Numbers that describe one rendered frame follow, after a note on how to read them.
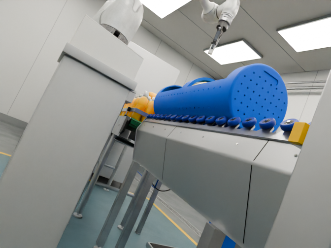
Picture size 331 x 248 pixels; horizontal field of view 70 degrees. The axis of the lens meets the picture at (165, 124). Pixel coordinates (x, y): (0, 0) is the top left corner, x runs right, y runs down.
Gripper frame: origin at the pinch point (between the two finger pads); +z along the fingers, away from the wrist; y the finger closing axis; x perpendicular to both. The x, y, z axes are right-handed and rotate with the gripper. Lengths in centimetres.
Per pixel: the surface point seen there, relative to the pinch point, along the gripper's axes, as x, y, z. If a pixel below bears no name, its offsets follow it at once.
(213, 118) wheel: 20, 53, 58
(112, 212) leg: -17, -16, 125
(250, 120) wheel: 32, 71, 59
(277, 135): 38, 81, 63
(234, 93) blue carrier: 24, 62, 49
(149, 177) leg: -5, -22, 94
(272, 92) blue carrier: 37, 54, 40
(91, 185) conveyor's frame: -51, -48, 122
